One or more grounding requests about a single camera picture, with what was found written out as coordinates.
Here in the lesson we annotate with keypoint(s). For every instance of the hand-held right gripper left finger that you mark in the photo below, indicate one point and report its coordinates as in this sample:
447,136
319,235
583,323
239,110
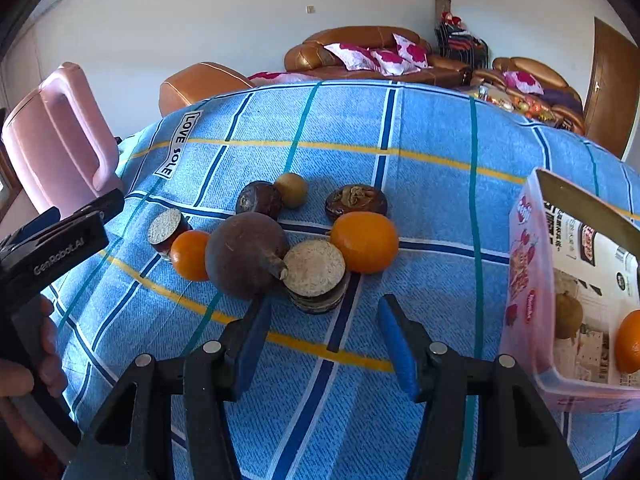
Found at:
254,342

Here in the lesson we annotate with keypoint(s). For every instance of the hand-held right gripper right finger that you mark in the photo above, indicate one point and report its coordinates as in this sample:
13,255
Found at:
400,355

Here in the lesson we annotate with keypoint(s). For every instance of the big brown round fruit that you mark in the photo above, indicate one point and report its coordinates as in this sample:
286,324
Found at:
240,255

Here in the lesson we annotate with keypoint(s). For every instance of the large cut dark fruit half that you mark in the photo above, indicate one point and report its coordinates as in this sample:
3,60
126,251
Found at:
315,265

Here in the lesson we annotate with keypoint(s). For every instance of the small orange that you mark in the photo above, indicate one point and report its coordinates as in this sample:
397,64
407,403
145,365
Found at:
190,257

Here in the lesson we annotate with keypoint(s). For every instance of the large orange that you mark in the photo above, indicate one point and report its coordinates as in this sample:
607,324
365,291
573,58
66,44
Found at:
365,242

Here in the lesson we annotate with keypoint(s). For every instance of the pink cardboard box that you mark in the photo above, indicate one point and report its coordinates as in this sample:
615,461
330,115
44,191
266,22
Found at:
525,270

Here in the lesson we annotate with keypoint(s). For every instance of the brown wrinkled fruit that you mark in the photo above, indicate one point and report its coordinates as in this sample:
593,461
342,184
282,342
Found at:
356,202

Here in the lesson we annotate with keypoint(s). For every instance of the person's left hand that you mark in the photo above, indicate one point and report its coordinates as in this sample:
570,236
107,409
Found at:
52,345

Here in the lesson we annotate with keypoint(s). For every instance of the pink chair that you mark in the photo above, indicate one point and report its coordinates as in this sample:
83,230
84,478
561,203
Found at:
60,125

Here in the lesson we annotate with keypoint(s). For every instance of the brown date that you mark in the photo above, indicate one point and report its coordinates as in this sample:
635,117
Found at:
257,200

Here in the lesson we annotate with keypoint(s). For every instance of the brown potato in tray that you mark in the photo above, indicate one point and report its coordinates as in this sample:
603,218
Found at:
568,315

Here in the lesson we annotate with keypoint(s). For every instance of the newspaper lining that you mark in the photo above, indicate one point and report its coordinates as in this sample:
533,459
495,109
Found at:
595,280

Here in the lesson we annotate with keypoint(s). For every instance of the blue plaid blanket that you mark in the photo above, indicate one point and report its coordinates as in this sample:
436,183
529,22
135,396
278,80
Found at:
350,125

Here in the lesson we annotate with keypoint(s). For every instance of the pink floral pillow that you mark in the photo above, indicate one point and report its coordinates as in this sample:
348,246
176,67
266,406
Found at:
522,81
392,61
412,50
280,77
352,56

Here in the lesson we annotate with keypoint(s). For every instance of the wooden coffee table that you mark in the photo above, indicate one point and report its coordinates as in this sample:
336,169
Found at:
500,102

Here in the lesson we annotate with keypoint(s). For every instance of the purple cloth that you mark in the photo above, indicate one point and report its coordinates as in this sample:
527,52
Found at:
560,97

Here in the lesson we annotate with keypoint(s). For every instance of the stacked dark chairs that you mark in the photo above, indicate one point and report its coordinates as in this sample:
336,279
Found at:
462,47

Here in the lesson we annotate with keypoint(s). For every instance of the brown leather armchair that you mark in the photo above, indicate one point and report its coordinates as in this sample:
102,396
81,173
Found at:
525,65

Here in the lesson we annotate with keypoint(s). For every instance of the brown leather sofa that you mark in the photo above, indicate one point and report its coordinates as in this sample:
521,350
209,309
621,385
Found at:
350,37

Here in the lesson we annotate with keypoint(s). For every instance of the brown wooden door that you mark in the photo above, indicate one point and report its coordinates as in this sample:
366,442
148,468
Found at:
610,90

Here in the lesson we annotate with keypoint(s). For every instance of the red plush toy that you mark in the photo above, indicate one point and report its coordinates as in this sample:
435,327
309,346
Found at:
454,20

